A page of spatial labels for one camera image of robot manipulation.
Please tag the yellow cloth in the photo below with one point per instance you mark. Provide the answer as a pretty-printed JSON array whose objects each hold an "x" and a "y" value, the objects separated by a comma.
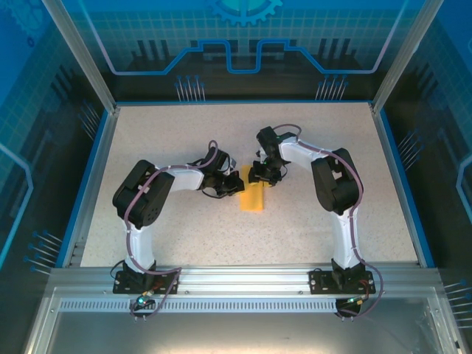
[{"x": 252, "y": 201}]

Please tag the blue aluminium table side rail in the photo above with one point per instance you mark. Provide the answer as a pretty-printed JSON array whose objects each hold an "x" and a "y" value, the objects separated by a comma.
[
  {"x": 386, "y": 147},
  {"x": 105, "y": 147}
]

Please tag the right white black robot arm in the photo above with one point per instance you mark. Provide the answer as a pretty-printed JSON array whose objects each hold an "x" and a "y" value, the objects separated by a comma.
[{"x": 335, "y": 184}]

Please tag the aluminium frame post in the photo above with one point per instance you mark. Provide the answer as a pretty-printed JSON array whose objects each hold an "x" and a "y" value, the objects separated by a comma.
[
  {"x": 405, "y": 55},
  {"x": 81, "y": 55}
]

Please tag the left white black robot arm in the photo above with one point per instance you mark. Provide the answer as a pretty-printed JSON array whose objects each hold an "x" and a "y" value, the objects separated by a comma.
[{"x": 144, "y": 199}]

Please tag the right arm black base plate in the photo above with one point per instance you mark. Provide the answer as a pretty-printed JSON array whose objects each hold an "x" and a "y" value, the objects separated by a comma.
[{"x": 319, "y": 284}]

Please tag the aluminium mounting rail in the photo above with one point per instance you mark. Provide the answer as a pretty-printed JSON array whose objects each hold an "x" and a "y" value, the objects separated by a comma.
[{"x": 239, "y": 280}]

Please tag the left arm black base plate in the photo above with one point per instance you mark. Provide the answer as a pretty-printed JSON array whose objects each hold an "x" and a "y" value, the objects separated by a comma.
[{"x": 123, "y": 285}]

